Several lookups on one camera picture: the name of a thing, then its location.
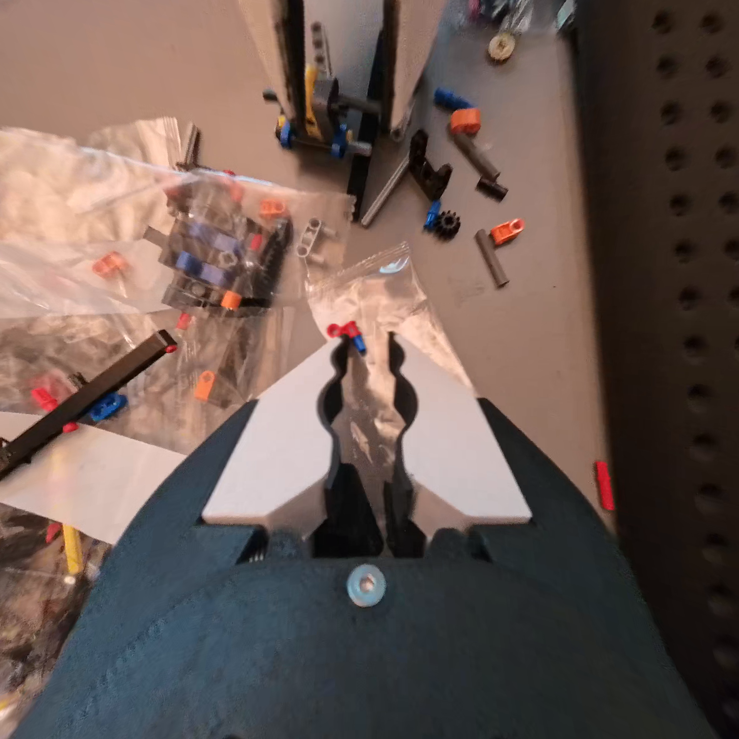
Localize light grey lego axle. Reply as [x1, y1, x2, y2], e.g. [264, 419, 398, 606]
[361, 156, 412, 229]

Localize bag black blue lego pieces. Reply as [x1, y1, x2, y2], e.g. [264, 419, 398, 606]
[144, 170, 356, 324]

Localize yellow grey lego assembly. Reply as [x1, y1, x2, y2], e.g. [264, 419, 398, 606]
[262, 23, 385, 159]

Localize red lego connector black pin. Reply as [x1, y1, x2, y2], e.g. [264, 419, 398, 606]
[327, 320, 367, 354]

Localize dark perforated board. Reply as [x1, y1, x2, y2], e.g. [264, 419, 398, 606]
[577, 0, 739, 739]

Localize light grey lego connector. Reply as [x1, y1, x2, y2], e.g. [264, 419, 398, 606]
[296, 218, 336, 257]

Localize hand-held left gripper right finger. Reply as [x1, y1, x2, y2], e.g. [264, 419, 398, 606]
[386, 332, 532, 546]

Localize dark grey lego axle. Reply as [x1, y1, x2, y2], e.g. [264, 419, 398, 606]
[475, 229, 510, 288]
[453, 133, 502, 181]

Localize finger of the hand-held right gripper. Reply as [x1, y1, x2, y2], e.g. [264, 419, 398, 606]
[238, 0, 307, 134]
[381, 0, 449, 132]

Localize black lego beam red pins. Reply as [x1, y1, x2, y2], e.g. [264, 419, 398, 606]
[0, 329, 179, 480]

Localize bag red blue lego pieces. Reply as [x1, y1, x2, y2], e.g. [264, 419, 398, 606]
[462, 0, 543, 35]

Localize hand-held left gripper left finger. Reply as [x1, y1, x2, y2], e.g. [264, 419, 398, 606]
[202, 338, 350, 543]

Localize pile of clear plastic bags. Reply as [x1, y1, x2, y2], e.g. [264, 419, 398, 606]
[0, 118, 463, 694]

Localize long black lego beam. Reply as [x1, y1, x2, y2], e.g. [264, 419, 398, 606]
[346, 29, 388, 223]

